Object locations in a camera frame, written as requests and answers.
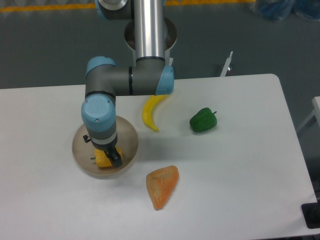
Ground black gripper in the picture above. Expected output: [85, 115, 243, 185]
[82, 134, 123, 167]

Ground yellow toy pepper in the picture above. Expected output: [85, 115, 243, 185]
[90, 147, 123, 169]

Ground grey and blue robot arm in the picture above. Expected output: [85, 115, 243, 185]
[81, 0, 174, 168]

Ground beige round plate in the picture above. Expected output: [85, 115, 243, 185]
[72, 116, 139, 179]

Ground green toy pepper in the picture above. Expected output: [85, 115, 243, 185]
[189, 107, 218, 133]

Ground yellow toy banana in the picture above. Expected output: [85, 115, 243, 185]
[142, 94, 169, 132]

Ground orange toy bread slice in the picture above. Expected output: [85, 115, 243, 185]
[146, 165, 180, 211]

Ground black box at table edge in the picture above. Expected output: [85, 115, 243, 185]
[301, 202, 320, 229]

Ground blue plastic bags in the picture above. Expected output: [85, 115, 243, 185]
[254, 0, 320, 22]

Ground white metal bracket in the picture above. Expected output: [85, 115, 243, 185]
[220, 51, 233, 77]

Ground white frame at right edge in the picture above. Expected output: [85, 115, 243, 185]
[296, 96, 320, 136]

